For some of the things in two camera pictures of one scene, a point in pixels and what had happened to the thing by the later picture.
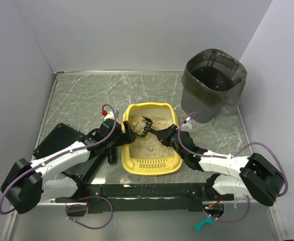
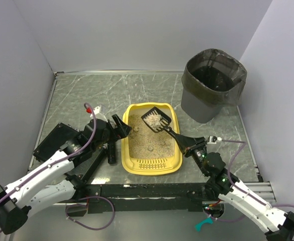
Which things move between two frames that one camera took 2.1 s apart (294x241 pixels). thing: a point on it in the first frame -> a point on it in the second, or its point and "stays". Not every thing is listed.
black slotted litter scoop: (165, 135) -> (159, 121)
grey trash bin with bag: (212, 80) stays
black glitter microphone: (112, 155) stays
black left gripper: (127, 132) -> (114, 131)
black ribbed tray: (63, 134) stays
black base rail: (158, 198) stays
